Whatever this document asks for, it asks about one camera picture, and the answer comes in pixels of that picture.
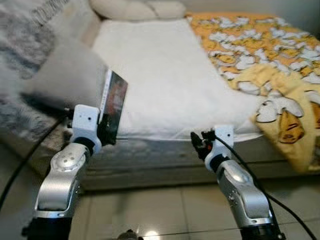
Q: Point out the beige bed base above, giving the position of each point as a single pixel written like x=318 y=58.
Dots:
x=170 y=176

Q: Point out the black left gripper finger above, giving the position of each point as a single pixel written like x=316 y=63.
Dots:
x=112 y=131

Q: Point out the yellow cartoon print blanket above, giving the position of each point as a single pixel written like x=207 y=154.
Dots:
x=260 y=45

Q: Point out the white quilted mattress pad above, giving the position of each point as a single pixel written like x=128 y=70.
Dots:
x=170 y=75

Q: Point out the dark cover book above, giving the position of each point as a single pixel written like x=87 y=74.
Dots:
x=117 y=95

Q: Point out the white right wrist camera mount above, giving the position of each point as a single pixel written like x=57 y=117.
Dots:
x=224 y=140

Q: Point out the grey plush pillow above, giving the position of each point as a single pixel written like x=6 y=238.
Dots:
x=65 y=75

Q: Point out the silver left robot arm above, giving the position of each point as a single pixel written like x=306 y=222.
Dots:
x=62 y=175

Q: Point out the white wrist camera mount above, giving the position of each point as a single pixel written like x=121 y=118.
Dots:
x=84 y=120
x=224 y=140

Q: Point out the black robot foot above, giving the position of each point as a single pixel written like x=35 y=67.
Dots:
x=130 y=236

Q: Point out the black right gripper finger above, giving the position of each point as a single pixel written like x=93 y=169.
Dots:
x=208 y=134
x=196 y=141

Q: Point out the grey printed headboard fabric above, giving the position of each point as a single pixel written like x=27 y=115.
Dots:
x=20 y=45

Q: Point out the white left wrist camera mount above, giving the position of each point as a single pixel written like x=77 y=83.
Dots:
x=84 y=120

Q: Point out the grey quilted mattress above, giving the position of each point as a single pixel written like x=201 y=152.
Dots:
x=165 y=150

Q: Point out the beige segmented bolster cushion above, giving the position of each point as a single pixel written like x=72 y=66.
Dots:
x=135 y=9

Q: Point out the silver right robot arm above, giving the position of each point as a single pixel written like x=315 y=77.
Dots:
x=245 y=195

